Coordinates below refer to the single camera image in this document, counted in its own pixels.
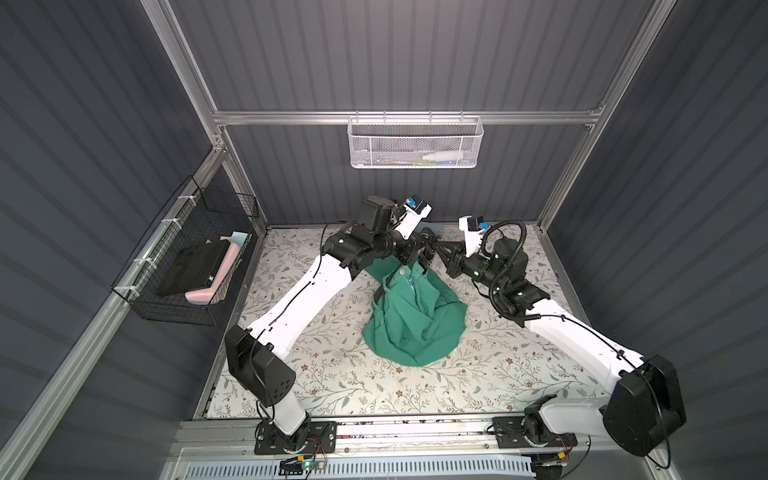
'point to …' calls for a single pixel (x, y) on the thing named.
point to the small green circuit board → (298, 465)
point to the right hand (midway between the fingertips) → (437, 246)
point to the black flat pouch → (194, 269)
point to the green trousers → (415, 319)
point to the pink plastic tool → (203, 297)
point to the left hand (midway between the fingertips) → (428, 240)
